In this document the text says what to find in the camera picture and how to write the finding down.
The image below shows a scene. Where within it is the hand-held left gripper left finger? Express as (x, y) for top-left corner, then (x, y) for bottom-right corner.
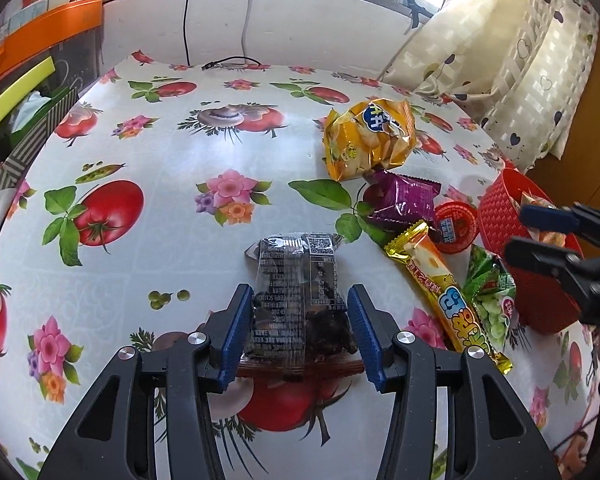
(39, 283), (255, 480)

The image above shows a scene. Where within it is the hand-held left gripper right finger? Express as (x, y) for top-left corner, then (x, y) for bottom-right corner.
(346, 283), (563, 480)

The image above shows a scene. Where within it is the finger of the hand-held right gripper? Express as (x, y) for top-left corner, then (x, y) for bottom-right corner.
(519, 202), (600, 253)
(504, 236), (586, 301)

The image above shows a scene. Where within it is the red plastic basket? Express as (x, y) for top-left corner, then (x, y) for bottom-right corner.
(477, 169), (586, 336)

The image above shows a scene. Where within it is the black clear plum packet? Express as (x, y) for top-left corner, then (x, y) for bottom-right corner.
(244, 232), (367, 381)

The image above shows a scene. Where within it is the purple snack packet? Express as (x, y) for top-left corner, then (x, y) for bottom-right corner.
(365, 170), (443, 233)

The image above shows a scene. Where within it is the yellow chip bag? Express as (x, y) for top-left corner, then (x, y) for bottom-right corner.
(323, 100), (418, 182)

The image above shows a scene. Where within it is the green pea snack packet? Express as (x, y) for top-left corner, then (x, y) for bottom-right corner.
(461, 245), (518, 353)

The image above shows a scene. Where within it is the gold long snack packet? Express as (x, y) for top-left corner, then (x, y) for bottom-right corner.
(384, 221), (513, 375)

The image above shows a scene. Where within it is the red jelly cup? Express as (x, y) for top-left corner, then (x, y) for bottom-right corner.
(432, 201), (480, 253)

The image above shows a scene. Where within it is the cream heart print curtain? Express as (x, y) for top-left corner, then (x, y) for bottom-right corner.
(380, 0), (600, 171)

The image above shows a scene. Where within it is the black hook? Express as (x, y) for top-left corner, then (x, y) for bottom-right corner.
(405, 0), (428, 33)

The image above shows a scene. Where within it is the black white patterned box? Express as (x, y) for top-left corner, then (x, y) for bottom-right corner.
(0, 85), (81, 201)

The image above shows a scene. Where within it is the orange shelf board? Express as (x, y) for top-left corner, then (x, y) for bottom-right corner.
(0, 0), (104, 83)

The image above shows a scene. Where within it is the black cable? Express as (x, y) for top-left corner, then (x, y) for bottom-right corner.
(182, 0), (263, 71)

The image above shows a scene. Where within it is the white cable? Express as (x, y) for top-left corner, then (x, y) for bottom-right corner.
(240, 0), (262, 67)

